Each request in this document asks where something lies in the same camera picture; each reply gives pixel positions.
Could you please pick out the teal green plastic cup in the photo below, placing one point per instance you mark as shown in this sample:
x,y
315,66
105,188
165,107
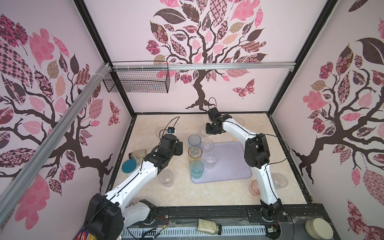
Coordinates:
x,y
197,169

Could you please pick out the lavender plastic tray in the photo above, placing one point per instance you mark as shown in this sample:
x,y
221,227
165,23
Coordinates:
x,y
231,164

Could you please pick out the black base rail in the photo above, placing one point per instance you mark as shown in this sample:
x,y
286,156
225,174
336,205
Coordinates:
x,y
251,214

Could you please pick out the snack bag colourful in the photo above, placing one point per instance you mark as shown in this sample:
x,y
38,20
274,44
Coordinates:
x,y
81,235

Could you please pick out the grain filled bottle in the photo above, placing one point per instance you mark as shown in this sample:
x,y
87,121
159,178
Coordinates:
x,y
209,227

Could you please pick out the aluminium rail left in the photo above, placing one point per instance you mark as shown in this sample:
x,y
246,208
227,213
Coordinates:
x,y
23,180

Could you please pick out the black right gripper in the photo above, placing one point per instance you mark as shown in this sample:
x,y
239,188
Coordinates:
x,y
208,131

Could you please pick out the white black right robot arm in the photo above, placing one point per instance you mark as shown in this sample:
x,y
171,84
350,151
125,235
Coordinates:
x,y
257,156

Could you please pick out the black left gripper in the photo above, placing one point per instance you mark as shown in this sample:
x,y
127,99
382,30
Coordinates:
x,y
179,148

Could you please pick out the clear cup near right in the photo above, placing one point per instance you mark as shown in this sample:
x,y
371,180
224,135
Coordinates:
x,y
280,181

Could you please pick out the black wire basket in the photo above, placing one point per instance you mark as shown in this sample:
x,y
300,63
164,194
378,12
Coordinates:
x,y
138,77

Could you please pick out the aluminium rail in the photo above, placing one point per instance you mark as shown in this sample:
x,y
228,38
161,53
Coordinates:
x,y
226,66
23,180

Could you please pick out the yellow transparent plastic cup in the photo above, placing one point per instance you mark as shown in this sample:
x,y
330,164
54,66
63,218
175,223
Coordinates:
x,y
195,153

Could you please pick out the round white lid container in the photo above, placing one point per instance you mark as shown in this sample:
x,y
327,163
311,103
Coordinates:
x,y
319,229

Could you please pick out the pink transparent cup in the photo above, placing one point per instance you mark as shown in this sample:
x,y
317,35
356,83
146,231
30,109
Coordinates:
x,y
254,188

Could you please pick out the clear cup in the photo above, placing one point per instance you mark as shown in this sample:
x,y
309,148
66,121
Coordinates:
x,y
166,178
280,181

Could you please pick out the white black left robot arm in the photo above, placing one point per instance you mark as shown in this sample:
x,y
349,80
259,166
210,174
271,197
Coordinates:
x,y
109,214

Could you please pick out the blue grey tall cup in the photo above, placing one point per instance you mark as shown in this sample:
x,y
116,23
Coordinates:
x,y
194,140

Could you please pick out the white vented cable duct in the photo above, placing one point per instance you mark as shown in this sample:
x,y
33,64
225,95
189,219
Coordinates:
x,y
189,232

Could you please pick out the teal lidded jar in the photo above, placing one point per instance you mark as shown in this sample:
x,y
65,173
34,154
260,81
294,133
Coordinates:
x,y
134,161

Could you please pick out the aluminium rail back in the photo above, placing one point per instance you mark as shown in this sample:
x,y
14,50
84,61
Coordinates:
x,y
226,66

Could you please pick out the clear cup near left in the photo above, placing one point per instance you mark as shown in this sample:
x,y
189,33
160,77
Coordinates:
x,y
166,178

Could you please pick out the clear glass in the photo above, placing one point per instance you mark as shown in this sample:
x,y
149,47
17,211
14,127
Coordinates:
x,y
207,145
159,131
210,161
240,121
203,131

